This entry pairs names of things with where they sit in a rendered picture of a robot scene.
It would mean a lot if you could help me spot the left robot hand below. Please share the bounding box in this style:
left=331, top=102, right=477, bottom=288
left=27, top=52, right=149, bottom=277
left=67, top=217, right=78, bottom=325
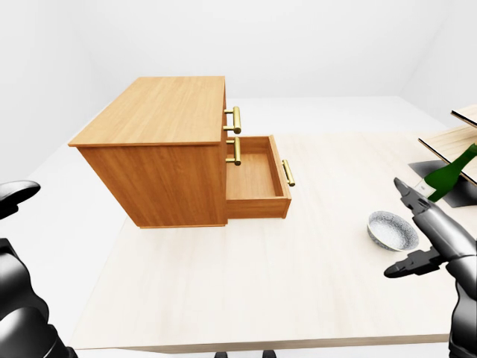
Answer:
left=0, top=180, right=42, bottom=221

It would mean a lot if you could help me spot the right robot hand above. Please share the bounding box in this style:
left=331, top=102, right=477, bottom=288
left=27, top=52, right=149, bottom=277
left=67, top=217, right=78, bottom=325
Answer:
left=383, top=177, right=477, bottom=279

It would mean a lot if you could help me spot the patterned black and white bowl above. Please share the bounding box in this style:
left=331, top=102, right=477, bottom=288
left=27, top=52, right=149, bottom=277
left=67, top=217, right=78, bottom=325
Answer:
left=366, top=210, right=420, bottom=254

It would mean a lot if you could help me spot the wooden cabinet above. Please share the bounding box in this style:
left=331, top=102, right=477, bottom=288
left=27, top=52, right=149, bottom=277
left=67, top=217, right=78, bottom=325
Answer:
left=67, top=76, right=229, bottom=230

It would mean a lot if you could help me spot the flat dark stove plate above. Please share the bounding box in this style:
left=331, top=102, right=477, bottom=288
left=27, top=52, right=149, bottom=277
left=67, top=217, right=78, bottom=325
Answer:
left=408, top=159, right=477, bottom=209

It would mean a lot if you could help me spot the green wine bottle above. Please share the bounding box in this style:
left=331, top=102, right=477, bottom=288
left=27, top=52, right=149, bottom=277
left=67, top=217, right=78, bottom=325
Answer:
left=414, top=142, right=477, bottom=203

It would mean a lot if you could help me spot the pale wooden rack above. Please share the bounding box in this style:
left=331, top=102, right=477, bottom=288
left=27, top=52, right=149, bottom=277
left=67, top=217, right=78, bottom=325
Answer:
left=417, top=104, right=477, bottom=187

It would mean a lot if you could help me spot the open wooden drawer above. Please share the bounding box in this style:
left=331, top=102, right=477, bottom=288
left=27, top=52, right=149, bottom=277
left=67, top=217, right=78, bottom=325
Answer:
left=225, top=134, right=293, bottom=220

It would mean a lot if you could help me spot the brass drawer handle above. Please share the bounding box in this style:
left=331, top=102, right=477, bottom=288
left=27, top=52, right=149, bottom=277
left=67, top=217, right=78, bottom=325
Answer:
left=281, top=159, right=297, bottom=188
left=222, top=106, right=243, bottom=135
left=224, top=136, right=242, bottom=167

